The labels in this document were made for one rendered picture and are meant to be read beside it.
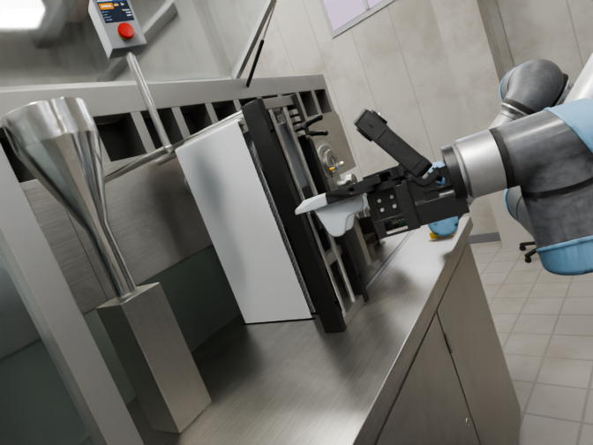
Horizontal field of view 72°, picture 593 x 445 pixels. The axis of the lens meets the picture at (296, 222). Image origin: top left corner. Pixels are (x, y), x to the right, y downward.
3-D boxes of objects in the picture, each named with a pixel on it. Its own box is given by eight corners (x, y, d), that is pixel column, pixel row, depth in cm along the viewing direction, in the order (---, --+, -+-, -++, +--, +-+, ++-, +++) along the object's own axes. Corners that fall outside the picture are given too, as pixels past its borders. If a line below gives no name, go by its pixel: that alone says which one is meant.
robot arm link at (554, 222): (590, 239, 55) (570, 162, 53) (632, 269, 44) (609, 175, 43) (527, 254, 57) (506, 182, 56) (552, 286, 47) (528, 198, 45)
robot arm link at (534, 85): (590, 69, 88) (454, 248, 105) (572, 73, 98) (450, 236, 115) (542, 43, 89) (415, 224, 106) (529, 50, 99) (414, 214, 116)
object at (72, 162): (178, 446, 72) (36, 138, 63) (134, 438, 80) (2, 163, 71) (228, 394, 83) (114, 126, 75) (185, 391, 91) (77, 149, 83)
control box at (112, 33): (114, 45, 75) (91, -10, 74) (108, 59, 81) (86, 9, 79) (149, 40, 79) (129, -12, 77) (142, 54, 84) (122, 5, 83)
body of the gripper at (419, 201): (373, 241, 51) (474, 213, 47) (352, 176, 51) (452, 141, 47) (380, 232, 58) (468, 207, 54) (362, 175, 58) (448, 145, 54)
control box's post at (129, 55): (167, 147, 82) (126, 49, 79) (162, 150, 83) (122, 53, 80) (173, 146, 84) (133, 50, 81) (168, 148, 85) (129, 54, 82)
